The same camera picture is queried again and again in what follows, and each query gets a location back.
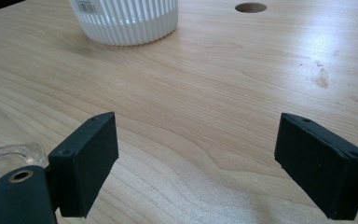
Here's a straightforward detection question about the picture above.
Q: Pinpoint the white ribbed plastic basket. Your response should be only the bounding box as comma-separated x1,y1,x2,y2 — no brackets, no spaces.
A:
68,0,180,47

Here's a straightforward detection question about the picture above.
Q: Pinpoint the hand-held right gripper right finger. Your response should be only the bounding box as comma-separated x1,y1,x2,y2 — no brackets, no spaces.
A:
273,112,358,221

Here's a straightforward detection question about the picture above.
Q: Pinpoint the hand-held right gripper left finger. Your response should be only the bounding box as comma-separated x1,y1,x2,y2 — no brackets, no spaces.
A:
48,111,119,218

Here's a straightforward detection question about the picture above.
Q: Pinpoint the clear glass cup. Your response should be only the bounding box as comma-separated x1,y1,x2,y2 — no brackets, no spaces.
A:
0,142,49,204

